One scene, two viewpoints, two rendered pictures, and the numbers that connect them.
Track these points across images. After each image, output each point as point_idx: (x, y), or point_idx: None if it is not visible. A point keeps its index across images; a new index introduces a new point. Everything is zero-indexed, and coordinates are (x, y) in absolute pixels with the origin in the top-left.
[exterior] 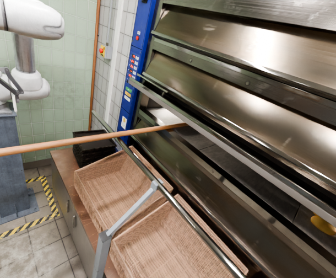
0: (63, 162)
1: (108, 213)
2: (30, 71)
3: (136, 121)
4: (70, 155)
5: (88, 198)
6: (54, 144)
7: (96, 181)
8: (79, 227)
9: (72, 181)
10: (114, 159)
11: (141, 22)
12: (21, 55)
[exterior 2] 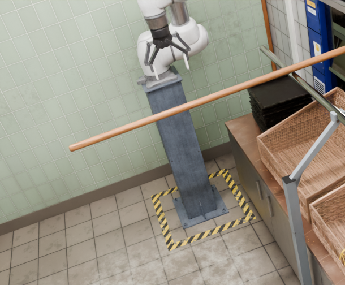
0: (243, 134)
1: (311, 188)
2: (185, 22)
3: (334, 44)
4: (251, 123)
5: (277, 165)
6: (224, 93)
7: (290, 151)
8: (276, 212)
9: (259, 155)
10: (311, 115)
11: None
12: (174, 8)
